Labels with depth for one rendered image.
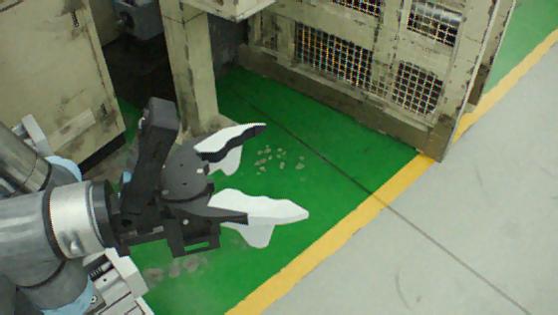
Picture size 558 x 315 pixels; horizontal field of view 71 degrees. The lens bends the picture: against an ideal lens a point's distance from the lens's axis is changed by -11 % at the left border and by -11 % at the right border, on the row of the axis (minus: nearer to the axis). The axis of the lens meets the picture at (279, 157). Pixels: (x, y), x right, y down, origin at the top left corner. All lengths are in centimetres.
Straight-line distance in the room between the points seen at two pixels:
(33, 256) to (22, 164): 15
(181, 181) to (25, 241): 17
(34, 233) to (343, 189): 150
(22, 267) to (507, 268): 163
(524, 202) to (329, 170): 87
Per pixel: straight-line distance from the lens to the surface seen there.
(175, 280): 162
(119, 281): 88
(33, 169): 59
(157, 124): 38
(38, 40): 165
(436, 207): 186
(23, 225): 46
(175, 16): 166
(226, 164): 51
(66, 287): 54
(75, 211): 44
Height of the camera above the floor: 140
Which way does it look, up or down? 46 degrees down
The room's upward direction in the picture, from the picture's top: straight up
